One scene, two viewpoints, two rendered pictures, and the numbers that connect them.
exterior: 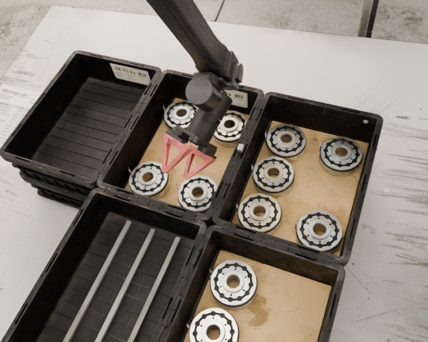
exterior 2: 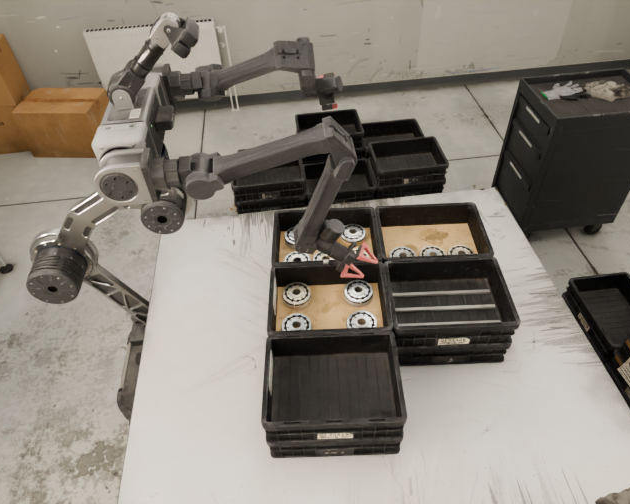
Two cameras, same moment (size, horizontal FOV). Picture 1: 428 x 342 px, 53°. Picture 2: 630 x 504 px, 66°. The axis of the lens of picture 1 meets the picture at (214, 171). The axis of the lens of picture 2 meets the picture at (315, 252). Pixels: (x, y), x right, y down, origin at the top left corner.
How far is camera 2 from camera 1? 159 cm
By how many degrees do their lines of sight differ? 66
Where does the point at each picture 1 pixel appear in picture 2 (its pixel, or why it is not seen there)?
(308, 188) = not seen: hidden behind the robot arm
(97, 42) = not seen: outside the picture
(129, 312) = (448, 301)
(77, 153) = (360, 395)
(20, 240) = (444, 441)
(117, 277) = (434, 317)
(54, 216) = (410, 426)
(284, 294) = (393, 242)
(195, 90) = (337, 227)
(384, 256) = not seen: hidden behind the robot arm
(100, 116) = (314, 398)
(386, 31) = (28, 359)
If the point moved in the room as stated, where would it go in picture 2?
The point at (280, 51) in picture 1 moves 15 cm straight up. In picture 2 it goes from (176, 324) to (166, 299)
